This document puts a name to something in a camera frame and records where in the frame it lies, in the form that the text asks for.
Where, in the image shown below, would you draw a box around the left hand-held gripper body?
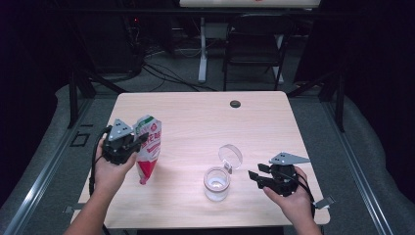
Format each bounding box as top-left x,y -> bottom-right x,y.
102,118 -> 141,165

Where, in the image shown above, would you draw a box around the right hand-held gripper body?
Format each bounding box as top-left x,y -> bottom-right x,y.
268,152 -> 311,198

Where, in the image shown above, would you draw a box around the red printed plastic seasoning bag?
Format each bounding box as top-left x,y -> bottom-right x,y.
132,115 -> 162,186

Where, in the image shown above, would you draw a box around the clear jar with hinged lid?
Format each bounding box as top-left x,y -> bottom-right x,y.
203,144 -> 244,203

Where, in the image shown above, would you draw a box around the person's right hand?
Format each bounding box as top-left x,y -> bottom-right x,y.
263,165 -> 316,226

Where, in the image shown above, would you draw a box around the person's left hand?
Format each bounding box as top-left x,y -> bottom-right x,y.
93,138 -> 138,197

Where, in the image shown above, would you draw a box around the black metal stand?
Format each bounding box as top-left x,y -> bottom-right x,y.
287,70 -> 346,133
67,65 -> 129,129

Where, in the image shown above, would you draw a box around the dark equipment cabinet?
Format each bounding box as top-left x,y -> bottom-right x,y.
82,13 -> 145,75

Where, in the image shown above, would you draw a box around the white adjustable table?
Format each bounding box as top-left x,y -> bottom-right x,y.
179,0 -> 322,85

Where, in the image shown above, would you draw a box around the black folding chair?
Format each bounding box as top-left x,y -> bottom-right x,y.
223,13 -> 297,92

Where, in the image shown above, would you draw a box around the right hand-held gripper black cable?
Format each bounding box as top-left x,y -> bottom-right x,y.
283,171 -> 316,219

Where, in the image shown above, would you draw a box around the hand-held gripper black cable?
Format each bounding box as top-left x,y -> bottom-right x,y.
88,126 -> 112,197
283,171 -> 316,219

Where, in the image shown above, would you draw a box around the left hand-held gripper black cable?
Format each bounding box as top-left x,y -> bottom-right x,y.
88,126 -> 112,197

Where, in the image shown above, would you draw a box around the grey metal table bracket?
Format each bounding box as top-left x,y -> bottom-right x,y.
312,195 -> 336,211
63,203 -> 89,214

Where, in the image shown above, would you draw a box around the black floor cables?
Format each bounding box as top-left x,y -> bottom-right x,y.
140,62 -> 218,93

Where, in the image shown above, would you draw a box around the grey metal floor rail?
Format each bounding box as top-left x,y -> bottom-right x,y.
3,97 -> 94,235
321,97 -> 394,235

